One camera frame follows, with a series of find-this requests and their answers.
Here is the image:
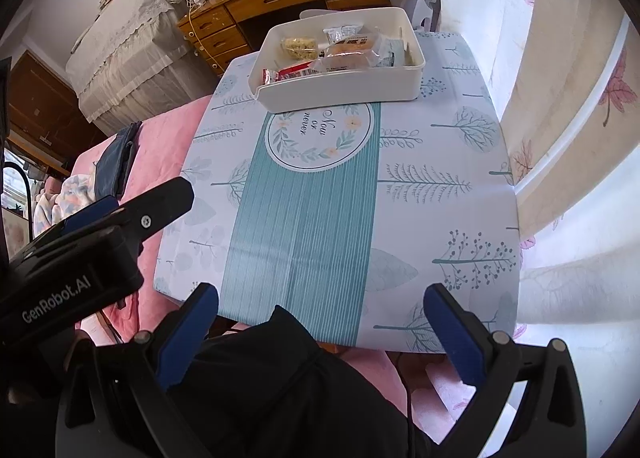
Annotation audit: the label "tan cake packet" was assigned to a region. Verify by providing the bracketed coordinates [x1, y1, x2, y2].
[317, 50, 381, 74]

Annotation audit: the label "lace cloth covered cabinet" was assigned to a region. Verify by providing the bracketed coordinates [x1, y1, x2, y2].
[65, 0, 221, 136]

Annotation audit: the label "person's black trouser leg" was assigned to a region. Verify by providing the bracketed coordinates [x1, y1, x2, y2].
[170, 305, 436, 458]

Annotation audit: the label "pink blanket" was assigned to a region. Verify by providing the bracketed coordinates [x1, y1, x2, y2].
[75, 95, 216, 339]

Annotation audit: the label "floral leaf curtain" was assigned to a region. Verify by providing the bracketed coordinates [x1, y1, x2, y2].
[435, 0, 640, 458]

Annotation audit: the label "round rice puff packet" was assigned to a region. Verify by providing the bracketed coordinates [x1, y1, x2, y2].
[280, 36, 321, 61]

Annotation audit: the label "floral plush blanket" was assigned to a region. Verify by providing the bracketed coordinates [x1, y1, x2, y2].
[32, 173, 96, 239]

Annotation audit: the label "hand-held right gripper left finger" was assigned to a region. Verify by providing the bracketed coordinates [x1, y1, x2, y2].
[55, 283, 220, 458]

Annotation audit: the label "brown wooden door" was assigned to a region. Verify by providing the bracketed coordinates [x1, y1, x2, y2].
[7, 50, 108, 174]

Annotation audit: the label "red white cookies packet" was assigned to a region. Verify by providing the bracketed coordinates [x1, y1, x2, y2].
[272, 62, 321, 84]

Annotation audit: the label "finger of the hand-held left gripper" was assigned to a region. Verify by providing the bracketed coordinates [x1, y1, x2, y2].
[62, 195, 119, 235]
[35, 177, 196, 255]

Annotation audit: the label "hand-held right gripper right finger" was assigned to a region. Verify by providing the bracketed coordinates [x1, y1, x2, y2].
[422, 283, 588, 458]

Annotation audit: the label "dark blue jeans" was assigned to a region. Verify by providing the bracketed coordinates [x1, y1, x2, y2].
[94, 121, 143, 199]

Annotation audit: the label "white plastic bin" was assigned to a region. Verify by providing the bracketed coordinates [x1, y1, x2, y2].
[248, 7, 427, 114]

